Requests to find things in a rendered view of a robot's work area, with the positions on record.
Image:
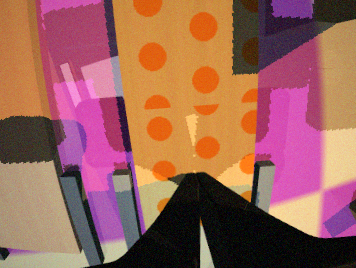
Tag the orange polka-dotted strip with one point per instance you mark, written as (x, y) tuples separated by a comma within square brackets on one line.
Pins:
[(189, 69)]

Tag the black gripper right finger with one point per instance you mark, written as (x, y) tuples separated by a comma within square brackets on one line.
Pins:
[(240, 235)]

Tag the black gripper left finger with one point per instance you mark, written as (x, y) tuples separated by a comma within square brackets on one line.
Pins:
[(172, 241)]

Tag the brown cube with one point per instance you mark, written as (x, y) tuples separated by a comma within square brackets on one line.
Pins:
[(353, 210)]

